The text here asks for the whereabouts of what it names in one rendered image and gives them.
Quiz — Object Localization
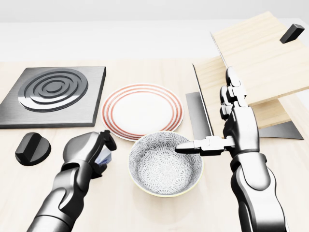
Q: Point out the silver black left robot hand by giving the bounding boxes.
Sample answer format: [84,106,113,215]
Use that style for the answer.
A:
[63,130,117,180]

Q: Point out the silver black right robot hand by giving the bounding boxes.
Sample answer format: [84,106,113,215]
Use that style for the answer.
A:
[174,66,261,158]

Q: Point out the small cream cheese box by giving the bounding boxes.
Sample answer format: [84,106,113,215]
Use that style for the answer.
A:
[96,148,112,166]

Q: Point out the grey patterned bowl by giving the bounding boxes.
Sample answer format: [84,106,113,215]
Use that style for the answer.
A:
[127,130,204,197]

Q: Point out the round black stove knob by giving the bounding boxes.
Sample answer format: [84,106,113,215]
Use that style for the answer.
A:
[14,132,52,167]

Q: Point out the dark square stove plate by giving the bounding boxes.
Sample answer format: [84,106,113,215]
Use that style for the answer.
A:
[0,66,107,130]

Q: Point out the white plate with red rings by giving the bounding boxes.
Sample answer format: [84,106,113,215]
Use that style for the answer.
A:
[101,83,185,142]

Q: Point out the black block handle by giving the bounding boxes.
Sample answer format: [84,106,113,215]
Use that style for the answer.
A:
[280,23,306,44]

